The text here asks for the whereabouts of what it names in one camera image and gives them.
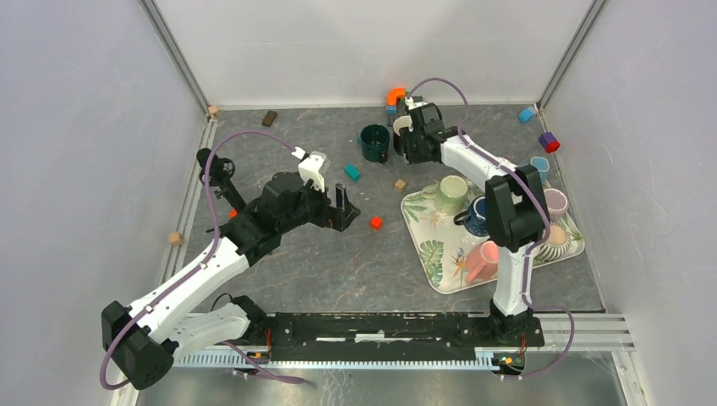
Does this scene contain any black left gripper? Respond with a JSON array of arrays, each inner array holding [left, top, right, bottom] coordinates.
[[278, 174, 359, 233]]

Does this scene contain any dark green mug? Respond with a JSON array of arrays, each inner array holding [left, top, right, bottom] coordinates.
[[359, 124, 391, 164]]

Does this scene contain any black octagonal mug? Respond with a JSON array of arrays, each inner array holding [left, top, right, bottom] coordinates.
[[392, 115, 412, 156]]

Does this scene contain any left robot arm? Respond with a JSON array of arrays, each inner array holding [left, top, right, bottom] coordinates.
[[100, 172, 361, 390]]

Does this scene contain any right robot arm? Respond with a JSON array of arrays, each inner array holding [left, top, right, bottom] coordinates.
[[400, 101, 550, 347]]

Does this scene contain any light green mug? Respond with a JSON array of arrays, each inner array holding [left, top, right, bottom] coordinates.
[[420, 175, 468, 216]]

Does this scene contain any dark blue mug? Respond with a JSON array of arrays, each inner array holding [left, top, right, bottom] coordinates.
[[453, 196, 489, 237]]

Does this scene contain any light blue mug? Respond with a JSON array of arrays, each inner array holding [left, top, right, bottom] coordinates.
[[529, 156, 550, 184]]

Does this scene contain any pink mug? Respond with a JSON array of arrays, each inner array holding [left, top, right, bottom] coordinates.
[[464, 241, 499, 284]]

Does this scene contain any lilac mug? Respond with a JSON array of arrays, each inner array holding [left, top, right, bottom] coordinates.
[[544, 188, 569, 222]]

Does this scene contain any white striped mug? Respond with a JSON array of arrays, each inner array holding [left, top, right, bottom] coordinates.
[[536, 224, 570, 261]]

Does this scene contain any red cube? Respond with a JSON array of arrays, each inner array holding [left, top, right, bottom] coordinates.
[[369, 217, 383, 230]]

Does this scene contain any grey lego baseplate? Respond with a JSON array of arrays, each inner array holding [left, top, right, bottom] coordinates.
[[386, 111, 401, 127]]

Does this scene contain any teal rectangular block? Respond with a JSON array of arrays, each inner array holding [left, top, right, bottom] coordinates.
[[344, 164, 362, 182]]

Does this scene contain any orange curved lego brick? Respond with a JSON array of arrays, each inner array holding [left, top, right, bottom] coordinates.
[[386, 87, 407, 107]]

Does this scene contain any light blue block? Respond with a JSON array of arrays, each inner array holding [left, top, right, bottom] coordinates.
[[517, 106, 538, 123]]

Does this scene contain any brown block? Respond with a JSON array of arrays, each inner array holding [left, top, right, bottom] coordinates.
[[261, 110, 278, 128]]

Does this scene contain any purple and red block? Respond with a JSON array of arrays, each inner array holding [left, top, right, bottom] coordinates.
[[538, 131, 561, 154]]

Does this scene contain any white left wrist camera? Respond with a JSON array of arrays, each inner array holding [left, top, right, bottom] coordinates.
[[298, 151, 331, 192]]

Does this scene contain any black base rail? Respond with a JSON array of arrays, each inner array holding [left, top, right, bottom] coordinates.
[[232, 312, 545, 362]]

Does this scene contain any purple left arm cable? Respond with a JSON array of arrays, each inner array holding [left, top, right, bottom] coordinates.
[[99, 130, 308, 392]]

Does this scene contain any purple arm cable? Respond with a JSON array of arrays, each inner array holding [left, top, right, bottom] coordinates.
[[99, 130, 308, 392], [408, 77, 577, 381]]

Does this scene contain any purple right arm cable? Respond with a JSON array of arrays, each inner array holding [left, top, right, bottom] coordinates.
[[408, 77, 577, 381]]

